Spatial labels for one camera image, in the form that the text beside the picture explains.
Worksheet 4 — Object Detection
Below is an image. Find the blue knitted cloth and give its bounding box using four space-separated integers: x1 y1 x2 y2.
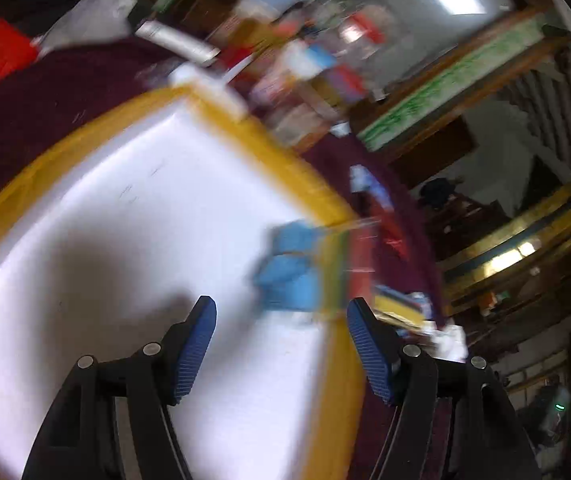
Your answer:
252 221 323 313

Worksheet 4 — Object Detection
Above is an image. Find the maroon velvet tablecloth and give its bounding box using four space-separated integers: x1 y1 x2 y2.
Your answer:
0 34 447 480

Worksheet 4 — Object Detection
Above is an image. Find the yellow rimmed white bin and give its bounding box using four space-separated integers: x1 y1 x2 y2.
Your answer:
0 66 382 480

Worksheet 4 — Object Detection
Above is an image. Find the colourful cloth pack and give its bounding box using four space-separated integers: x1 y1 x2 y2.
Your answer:
315 219 431 334

